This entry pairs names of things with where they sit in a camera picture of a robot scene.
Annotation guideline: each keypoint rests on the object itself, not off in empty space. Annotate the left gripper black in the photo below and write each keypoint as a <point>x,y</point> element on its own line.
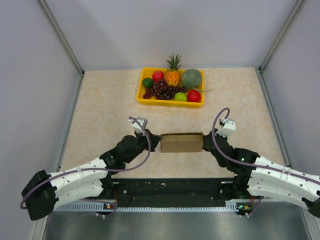
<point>153,140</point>

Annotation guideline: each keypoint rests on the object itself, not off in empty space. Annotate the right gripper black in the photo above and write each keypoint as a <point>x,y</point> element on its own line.
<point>204,138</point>

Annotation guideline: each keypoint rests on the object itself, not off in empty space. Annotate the brown cardboard box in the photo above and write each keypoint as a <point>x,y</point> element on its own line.
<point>183,142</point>

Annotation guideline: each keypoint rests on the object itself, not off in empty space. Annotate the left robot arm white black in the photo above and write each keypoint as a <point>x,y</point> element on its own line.
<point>45,192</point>

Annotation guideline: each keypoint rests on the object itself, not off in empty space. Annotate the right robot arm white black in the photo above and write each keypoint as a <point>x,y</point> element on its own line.
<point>257,176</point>

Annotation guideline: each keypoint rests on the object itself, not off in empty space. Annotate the purple grape bunch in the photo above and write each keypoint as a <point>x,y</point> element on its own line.
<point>162,91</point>

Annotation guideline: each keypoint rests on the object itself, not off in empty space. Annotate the light green apple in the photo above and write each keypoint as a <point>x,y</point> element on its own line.
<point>180,97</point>

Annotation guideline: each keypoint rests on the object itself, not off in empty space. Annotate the red tomato fruit front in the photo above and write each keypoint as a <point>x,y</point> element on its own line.
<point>194,96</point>

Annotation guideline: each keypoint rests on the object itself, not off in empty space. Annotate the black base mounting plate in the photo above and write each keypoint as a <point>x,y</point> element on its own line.
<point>173,192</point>

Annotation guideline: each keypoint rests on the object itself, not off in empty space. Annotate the dark green lime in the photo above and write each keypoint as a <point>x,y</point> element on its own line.
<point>147,82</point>

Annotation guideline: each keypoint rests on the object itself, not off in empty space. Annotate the red apple at back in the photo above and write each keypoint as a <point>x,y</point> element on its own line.
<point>157,76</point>

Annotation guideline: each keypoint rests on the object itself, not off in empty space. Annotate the pineapple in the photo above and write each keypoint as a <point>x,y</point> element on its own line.
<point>172,75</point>

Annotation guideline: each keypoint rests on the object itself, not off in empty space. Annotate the yellow plastic tray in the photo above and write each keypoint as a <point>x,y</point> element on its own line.
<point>147,72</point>

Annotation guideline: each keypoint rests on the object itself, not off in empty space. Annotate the green netted melon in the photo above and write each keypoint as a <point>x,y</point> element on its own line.
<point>191,78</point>

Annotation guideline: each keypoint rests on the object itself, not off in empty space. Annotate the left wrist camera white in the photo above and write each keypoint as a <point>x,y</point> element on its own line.
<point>138,124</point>

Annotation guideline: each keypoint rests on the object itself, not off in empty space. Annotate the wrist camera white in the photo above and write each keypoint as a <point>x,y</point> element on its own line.
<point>228,127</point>
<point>138,124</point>

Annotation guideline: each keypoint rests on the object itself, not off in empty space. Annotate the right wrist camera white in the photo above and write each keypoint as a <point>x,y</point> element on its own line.
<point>228,127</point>

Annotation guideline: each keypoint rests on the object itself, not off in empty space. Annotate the white cable duct strip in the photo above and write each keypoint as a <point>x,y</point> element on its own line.
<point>94,206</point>

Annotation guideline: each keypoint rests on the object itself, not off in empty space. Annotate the left aluminium frame post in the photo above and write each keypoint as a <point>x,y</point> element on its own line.
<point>60,35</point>

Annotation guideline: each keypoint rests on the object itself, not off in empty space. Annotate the aluminium frame post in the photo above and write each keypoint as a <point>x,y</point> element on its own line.
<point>299,4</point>
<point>60,35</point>

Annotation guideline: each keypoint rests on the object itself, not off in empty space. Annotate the right aluminium frame post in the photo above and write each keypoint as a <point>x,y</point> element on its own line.
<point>299,4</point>

